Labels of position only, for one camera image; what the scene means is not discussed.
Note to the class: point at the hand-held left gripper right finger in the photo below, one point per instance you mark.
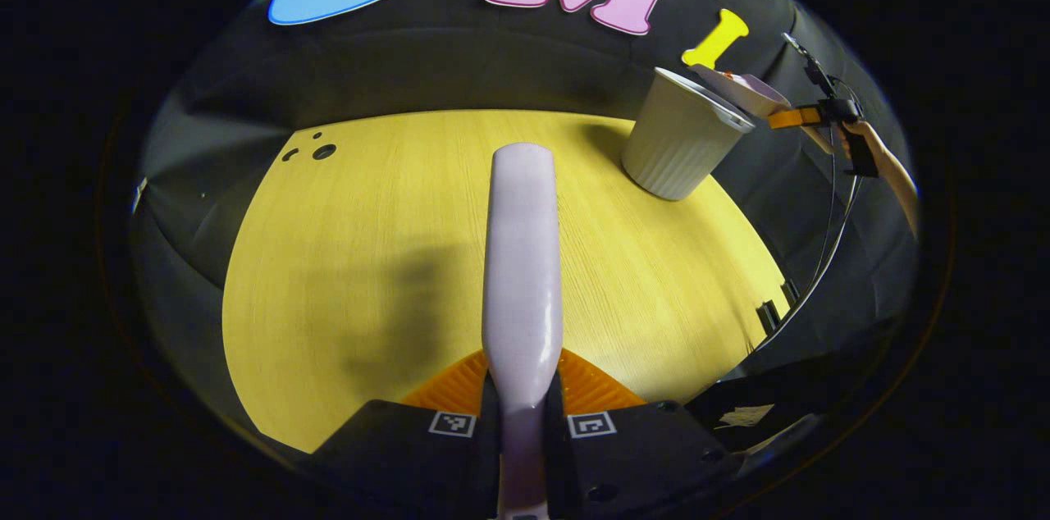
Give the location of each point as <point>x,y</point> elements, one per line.
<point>640,462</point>

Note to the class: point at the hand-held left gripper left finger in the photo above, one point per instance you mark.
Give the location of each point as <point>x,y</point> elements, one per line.
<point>410,462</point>

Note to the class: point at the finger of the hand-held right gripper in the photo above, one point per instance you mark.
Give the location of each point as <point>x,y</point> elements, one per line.
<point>794,117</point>

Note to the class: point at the lilac plastic dustpan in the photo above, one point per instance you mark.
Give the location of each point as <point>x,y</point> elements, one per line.
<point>759,98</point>

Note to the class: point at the white ribbed garbage bin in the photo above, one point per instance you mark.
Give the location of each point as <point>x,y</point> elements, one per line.
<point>677,143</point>

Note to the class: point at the wooden desktop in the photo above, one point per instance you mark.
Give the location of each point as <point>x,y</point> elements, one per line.
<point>369,257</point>

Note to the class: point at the small black desk clamp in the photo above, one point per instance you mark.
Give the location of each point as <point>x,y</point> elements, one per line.
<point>768,317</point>
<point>790,292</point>

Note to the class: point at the black backdrop cloth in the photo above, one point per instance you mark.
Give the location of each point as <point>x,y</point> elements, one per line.
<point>459,61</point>

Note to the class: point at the small white tag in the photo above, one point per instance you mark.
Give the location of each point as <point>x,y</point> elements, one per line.
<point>138,193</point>

